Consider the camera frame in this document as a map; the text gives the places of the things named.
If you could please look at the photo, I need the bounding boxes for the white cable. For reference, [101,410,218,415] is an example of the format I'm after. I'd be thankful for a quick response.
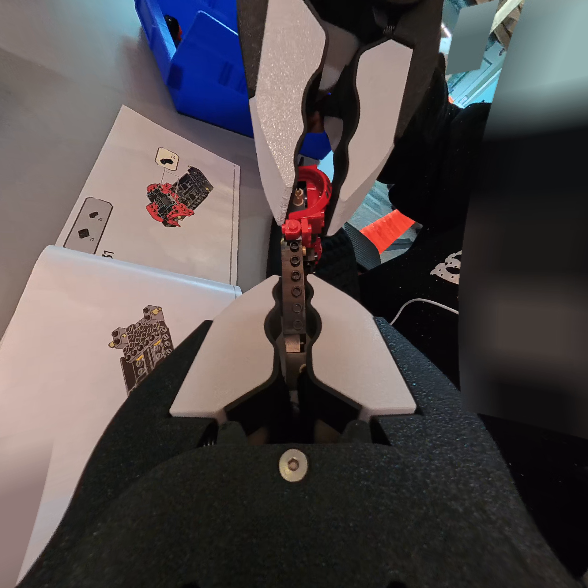
[392,298,460,325]

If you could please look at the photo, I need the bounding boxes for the black and red lego model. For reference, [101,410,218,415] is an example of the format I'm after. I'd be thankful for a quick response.
[278,163,334,407]

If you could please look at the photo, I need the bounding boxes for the grey and orange fabric item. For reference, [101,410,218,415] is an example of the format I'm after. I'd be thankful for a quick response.
[342,181,419,272]

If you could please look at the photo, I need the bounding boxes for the blue storage bin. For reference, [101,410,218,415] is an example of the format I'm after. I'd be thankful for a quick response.
[134,0,332,160]

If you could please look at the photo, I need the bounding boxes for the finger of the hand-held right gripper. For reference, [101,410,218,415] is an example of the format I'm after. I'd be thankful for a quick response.
[326,38,416,237]
[248,0,329,227]

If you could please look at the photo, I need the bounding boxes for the red curved lego piece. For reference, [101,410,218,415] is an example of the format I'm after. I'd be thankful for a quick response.
[296,164,332,230]

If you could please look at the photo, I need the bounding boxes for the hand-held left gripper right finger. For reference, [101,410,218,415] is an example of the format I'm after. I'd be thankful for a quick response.
[307,274,418,420]

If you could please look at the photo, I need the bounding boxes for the white lego instruction booklet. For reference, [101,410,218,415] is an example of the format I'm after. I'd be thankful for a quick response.
[0,105,243,584]

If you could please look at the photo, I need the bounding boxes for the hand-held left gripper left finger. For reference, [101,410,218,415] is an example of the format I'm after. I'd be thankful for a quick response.
[169,274,282,420]

